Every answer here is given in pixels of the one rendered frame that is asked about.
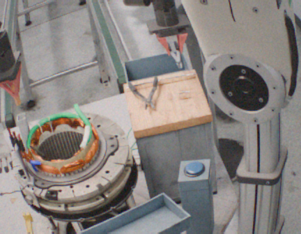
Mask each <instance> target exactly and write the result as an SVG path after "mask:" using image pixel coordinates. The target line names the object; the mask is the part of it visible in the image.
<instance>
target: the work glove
mask: <svg viewBox="0 0 301 234"><path fill-rule="evenodd" d="M11 157H12V155H11V151H10V148H9V144H8V143H7V141H6V140H5V139H4V135H3V132H0V173H2V168H1V162H2V164H3V167H4V170H5V172H6V173H8V172H9V169H8V165H7V161H6V160H8V162H9V164H10V166H11V167H12V168H13V159H12V158H11Z"/></svg>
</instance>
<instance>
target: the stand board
mask: <svg viewBox="0 0 301 234"><path fill-rule="evenodd" d="M189 73H195V70H187V71H184V72H177V73H174V74H170V75H165V76H161V77H157V80H161V81H162V79H167V78H170V77H176V76H180V75H186V74H189ZM195 77H196V79H186V80H182V81H176V82H173V83H169V84H163V85H159V86H158V87H157V90H155V93H154V95H153V98H152V99H154V103H155V105H154V107H155V108H153V107H152V106H151V107H147V110H146V108H143V107H142V104H141V101H142V100H141V99H140V98H138V97H137V95H135V94H134V93H133V92H132V91H130V92H126V88H125V87H128V84H123V89H124V92H125V99H126V102H127V106H128V113H129V117H130V120H131V123H132V129H133V133H134V139H140V138H144V137H147V136H150V135H154V134H161V133H164V132H170V131H174V130H180V129H184V128H187V127H193V125H199V124H203V123H209V122H212V121H213V117H212V113H211V111H210V108H209V106H208V102H207V99H206V97H205V94H204V92H203V89H202V87H201V83H200V81H199V78H198V77H197V75H196V73H195ZM153 80H154V78H151V79H145V80H141V81H135V82H131V83H132V84H133V85H137V84H144V83H147V82H151V81H153ZM152 88H153V87H150V88H143V89H139V90H137V91H138V92H140V93H141V94H142V95H144V96H145V98H147V99H148V96H149V95H150V94H149V91H151V90H152ZM186 91H190V93H191V98H187V99H184V100H179V95H178V93H179V92H182V93H183V92H186Z"/></svg>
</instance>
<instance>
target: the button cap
mask: <svg viewBox="0 0 301 234"><path fill-rule="evenodd" d="M185 170H186V172H187V173H188V174H190V175H197V174H198V173H200V172H201V171H202V170H203V164H202V163H201V162H190V163H189V164H188V165H187V166H186V167H185Z"/></svg>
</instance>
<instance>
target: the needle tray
mask: <svg viewBox="0 0 301 234"><path fill-rule="evenodd" d="M191 227H192V222H191V216H190V215H189V214H188V213H187V212H186V211H184V210H183V209H182V208H181V207H180V206H178V205H177V204H175V203H174V201H173V200H171V199H170V198H169V197H168V196H167V195H166V194H165V193H164V192H163V193H162V194H160V195H158V196H156V197H155V198H152V199H150V200H148V201H146V202H145V203H142V204H140V205H138V206H135V207H134V208H132V209H130V210H128V211H126V212H123V213H122V214H119V215H118V216H115V217H114V218H113V217H112V218H111V219H108V220H106V221H104V222H102V223H100V224H98V225H95V226H92V227H90V228H87V229H86V230H84V231H80V232H79V233H76V234H181V233H182V232H183V231H186V230H187V229H189V228H191Z"/></svg>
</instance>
